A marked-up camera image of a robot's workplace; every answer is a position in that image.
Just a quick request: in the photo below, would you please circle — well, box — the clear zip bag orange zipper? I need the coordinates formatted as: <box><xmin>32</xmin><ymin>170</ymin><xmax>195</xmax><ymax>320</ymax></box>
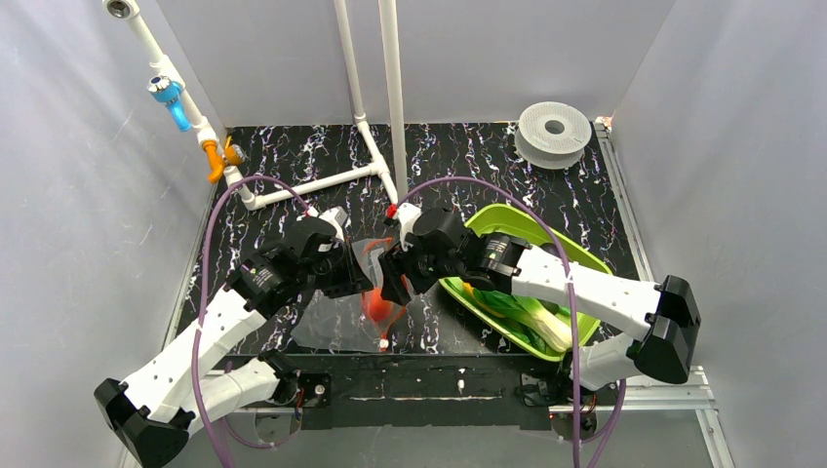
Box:
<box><xmin>291</xmin><ymin>237</ymin><xmax>406</xmax><ymax>353</ymax></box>

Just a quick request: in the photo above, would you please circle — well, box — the red toy strawberry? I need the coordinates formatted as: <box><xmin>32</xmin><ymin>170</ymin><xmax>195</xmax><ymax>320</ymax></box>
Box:
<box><xmin>362</xmin><ymin>288</ymin><xmax>394</xmax><ymax>324</ymax></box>

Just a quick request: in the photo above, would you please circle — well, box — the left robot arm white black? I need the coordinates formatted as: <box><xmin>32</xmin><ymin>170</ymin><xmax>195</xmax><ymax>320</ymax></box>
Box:
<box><xmin>94</xmin><ymin>207</ymin><xmax>373</xmax><ymax>467</ymax></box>

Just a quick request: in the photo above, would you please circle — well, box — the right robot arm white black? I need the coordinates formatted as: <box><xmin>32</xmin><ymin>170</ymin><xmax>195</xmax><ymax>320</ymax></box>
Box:
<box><xmin>379</xmin><ymin>203</ymin><xmax>701</xmax><ymax>391</ymax></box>

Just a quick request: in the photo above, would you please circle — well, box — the lime green tray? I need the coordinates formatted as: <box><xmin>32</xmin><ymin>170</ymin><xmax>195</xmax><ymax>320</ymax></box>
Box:
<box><xmin>440</xmin><ymin>204</ymin><xmax>612</xmax><ymax>362</ymax></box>

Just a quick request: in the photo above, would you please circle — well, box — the toy bok choy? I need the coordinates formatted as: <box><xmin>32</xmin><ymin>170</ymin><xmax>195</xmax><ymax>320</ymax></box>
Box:
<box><xmin>462</xmin><ymin>283</ymin><xmax>573</xmax><ymax>356</ymax></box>

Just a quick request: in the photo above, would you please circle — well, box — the orange valve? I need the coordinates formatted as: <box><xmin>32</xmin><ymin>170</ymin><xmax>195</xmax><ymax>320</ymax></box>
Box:
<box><xmin>201</xmin><ymin>137</ymin><xmax>247</xmax><ymax>184</ymax></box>

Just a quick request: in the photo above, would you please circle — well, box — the white filament spool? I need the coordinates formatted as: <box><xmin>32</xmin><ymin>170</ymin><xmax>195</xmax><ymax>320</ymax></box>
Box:
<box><xmin>514</xmin><ymin>101</ymin><xmax>593</xmax><ymax>170</ymax></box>

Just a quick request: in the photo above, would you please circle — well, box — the blue valve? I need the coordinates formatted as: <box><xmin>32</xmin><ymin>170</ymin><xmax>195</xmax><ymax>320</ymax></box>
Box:
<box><xmin>146</xmin><ymin>75</ymin><xmax>191</xmax><ymax>132</ymax></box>

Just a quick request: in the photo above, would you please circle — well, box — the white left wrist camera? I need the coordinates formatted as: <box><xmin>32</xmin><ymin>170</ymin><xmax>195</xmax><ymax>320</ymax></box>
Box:
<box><xmin>318</xmin><ymin>206</ymin><xmax>349</xmax><ymax>241</ymax></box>

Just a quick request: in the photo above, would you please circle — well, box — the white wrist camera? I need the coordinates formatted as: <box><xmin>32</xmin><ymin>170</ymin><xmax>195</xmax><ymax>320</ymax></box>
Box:
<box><xmin>318</xmin><ymin>206</ymin><xmax>349</xmax><ymax>241</ymax></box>
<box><xmin>385</xmin><ymin>202</ymin><xmax>422</xmax><ymax>251</ymax></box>

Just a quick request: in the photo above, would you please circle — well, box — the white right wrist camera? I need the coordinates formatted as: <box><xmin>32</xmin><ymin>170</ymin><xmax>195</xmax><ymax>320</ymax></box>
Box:
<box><xmin>385</xmin><ymin>202</ymin><xmax>422</xmax><ymax>251</ymax></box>

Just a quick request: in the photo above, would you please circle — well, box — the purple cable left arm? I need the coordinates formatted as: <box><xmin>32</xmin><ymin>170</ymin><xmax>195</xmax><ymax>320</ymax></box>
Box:
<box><xmin>190</xmin><ymin>174</ymin><xmax>318</xmax><ymax>468</ymax></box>

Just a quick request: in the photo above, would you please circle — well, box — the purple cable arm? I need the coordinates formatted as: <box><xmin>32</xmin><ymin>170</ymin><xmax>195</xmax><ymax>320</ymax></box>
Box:
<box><xmin>190</xmin><ymin>174</ymin><xmax>318</xmax><ymax>468</ymax></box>
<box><xmin>394</xmin><ymin>175</ymin><xmax>628</xmax><ymax>468</ymax></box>

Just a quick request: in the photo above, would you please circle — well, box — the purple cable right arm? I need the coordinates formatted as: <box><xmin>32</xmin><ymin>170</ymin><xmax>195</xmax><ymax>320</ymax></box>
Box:
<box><xmin>394</xmin><ymin>175</ymin><xmax>628</xmax><ymax>468</ymax></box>

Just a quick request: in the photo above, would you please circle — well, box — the white PVC pipe frame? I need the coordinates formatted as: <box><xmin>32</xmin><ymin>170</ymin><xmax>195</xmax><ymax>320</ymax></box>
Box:
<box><xmin>101</xmin><ymin>0</ymin><xmax>414</xmax><ymax>215</ymax></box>

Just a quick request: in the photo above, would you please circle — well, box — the aluminium rail frame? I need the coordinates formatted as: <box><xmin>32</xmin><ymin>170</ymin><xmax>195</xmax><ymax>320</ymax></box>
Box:
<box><xmin>161</xmin><ymin>122</ymin><xmax>738</xmax><ymax>468</ymax></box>

